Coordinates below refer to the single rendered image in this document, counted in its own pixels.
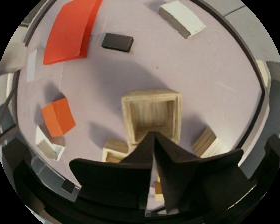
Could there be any white rectangular block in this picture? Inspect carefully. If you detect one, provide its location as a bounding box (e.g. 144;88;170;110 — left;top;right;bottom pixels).
159;0;206;39

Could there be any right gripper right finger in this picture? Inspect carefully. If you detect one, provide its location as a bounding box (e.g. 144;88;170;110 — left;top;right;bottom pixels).
154;131;244;215

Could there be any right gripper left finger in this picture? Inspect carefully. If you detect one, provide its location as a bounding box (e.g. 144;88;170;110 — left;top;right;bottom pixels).
69;131;155;216

